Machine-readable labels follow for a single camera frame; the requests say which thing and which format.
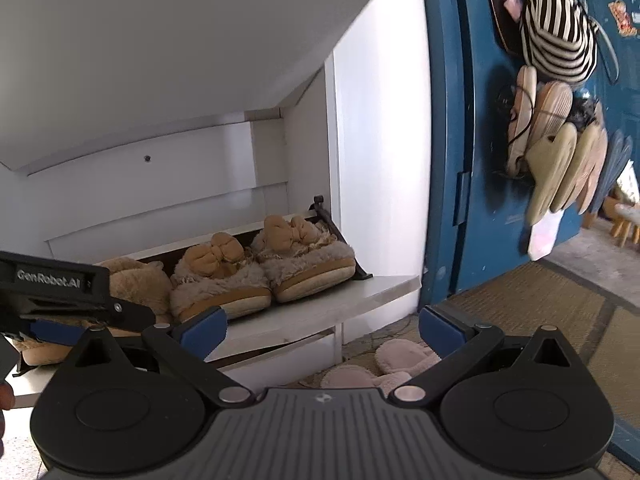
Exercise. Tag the striped bag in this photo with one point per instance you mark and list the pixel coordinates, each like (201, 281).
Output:
(555, 30)

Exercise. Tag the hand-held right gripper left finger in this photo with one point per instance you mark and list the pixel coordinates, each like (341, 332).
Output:
(205, 332)

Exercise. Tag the wooden stool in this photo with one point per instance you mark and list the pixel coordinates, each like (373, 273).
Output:
(627, 215)

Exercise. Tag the white hanging sheet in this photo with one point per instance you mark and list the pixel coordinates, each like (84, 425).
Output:
(542, 232)

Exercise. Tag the blue door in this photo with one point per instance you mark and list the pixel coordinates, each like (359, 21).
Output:
(500, 110)
(620, 85)
(440, 160)

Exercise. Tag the pink plaid plush slipper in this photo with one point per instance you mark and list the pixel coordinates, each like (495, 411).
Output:
(345, 377)
(400, 360)

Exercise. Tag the hanging slippers on door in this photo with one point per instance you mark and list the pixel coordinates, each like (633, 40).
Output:
(555, 160)

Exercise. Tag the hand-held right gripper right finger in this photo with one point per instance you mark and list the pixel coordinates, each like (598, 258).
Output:
(442, 332)

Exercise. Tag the colourful door sticker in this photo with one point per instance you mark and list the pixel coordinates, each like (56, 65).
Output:
(622, 17)

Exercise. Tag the white shoe cabinet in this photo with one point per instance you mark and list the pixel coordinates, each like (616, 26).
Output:
(150, 60)

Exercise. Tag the cream bow fluffy slipper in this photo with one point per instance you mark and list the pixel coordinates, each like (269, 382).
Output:
(220, 280)
(310, 255)

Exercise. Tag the woven straw mat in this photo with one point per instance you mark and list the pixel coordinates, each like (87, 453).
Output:
(550, 300)

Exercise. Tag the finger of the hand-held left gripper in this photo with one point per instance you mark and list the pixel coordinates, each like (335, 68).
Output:
(55, 332)
(130, 317)

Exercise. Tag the black hanging pouch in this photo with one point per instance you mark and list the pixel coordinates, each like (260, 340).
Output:
(502, 15)

